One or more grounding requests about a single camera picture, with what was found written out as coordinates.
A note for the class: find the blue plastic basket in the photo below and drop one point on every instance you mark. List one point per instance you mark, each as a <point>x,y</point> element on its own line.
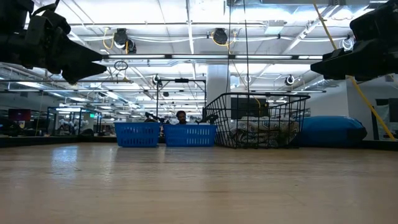
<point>136,135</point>
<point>189,135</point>

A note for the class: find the black gantry frame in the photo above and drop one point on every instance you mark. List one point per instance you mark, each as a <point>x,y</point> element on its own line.
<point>182,80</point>

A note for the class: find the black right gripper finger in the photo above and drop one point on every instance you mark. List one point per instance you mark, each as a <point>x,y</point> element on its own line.
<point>348,77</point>
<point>339,63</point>

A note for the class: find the background black robot arm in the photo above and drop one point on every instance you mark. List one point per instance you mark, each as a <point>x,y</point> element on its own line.
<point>154,118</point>
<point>210,119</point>

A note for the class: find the person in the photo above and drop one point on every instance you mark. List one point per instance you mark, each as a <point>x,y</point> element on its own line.
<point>181,116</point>

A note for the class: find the black aluminium table frame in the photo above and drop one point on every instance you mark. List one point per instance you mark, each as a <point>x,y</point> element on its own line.
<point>46,141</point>

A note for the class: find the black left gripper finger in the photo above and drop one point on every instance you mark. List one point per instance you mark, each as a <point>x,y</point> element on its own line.
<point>81,71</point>
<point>56,43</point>

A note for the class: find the black monitor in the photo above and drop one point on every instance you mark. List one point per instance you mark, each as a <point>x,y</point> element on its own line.
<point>248,107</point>

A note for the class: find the long ceiling light bar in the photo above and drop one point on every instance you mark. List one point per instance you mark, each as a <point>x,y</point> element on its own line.
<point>199,56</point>

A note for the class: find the grey patterned cloth pack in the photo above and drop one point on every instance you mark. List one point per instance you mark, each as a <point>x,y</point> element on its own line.
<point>264,130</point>

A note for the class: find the dark red monitor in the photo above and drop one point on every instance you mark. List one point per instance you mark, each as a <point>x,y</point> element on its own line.
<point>19,114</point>

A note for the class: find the blue zip pouch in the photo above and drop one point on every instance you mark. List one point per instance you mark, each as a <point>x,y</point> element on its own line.
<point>332,130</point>

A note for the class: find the black background rig frame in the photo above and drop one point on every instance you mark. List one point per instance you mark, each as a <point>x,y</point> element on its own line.
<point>79,109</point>

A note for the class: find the silver ventilation duct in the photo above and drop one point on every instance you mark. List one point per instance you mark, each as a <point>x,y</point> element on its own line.
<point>323,83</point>

